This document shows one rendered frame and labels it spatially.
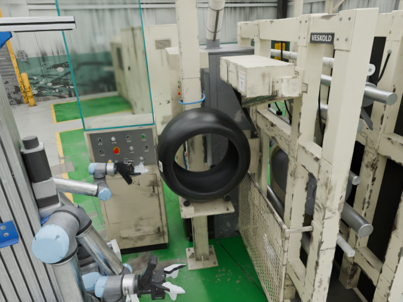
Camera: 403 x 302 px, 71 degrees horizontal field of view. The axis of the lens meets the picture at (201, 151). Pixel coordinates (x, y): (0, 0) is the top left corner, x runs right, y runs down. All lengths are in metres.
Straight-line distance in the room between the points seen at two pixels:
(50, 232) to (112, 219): 1.64
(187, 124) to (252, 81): 0.47
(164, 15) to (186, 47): 9.68
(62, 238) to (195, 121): 0.94
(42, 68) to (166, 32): 6.15
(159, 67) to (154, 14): 6.25
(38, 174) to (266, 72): 1.13
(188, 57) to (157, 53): 3.41
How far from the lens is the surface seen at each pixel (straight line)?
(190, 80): 1.99
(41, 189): 1.44
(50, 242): 1.11
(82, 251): 1.93
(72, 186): 1.74
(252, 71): 1.41
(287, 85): 1.39
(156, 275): 1.23
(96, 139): 2.42
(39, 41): 10.81
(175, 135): 1.66
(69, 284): 1.26
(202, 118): 1.67
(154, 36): 5.34
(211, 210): 2.00
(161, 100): 5.48
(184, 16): 1.96
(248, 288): 2.59
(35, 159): 1.38
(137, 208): 2.63
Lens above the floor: 1.96
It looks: 23 degrees down
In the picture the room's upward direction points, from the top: 3 degrees counter-clockwise
